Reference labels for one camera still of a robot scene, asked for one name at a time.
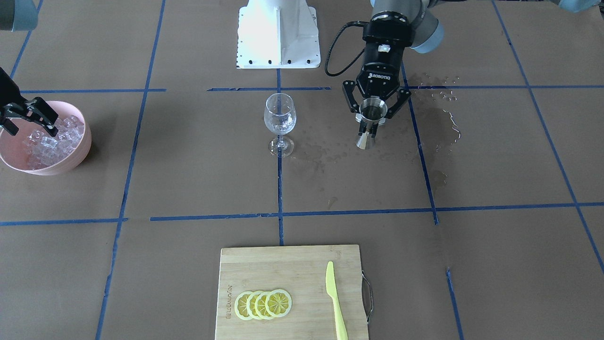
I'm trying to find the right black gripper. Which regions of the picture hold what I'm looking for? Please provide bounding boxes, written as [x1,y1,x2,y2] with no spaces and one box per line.
[0,68,59,137]

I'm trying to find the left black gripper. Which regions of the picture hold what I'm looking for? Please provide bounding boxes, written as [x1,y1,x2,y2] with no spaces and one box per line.
[342,13,415,123]

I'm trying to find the steel jigger cup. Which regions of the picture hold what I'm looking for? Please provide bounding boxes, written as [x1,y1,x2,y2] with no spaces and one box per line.
[356,96,387,149]

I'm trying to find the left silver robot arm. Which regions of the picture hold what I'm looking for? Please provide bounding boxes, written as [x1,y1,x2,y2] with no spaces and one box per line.
[339,0,444,133]

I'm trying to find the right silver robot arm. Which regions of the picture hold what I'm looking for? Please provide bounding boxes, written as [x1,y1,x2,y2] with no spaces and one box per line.
[0,0,59,137]

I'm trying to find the ice cubes pile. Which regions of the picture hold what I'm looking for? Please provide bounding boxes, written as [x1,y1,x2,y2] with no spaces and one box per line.
[22,115,85,170]

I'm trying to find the clear wine glass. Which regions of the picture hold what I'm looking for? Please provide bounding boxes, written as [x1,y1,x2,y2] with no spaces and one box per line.
[264,93,296,158]

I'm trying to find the pink bowl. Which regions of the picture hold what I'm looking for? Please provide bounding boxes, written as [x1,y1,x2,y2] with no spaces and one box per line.
[0,101,92,176]

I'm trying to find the bamboo cutting board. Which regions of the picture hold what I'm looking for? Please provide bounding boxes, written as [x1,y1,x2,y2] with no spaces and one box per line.
[214,245,369,340]

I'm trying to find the yellow plastic knife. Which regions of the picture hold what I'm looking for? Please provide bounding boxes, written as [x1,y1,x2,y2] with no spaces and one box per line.
[324,261,349,340]

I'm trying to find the lemon slices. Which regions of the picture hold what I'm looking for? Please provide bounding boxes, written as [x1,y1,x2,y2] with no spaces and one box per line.
[234,289,293,321]

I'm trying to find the white pedestal column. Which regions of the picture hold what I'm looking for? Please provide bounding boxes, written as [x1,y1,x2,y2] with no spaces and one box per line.
[236,0,321,69]

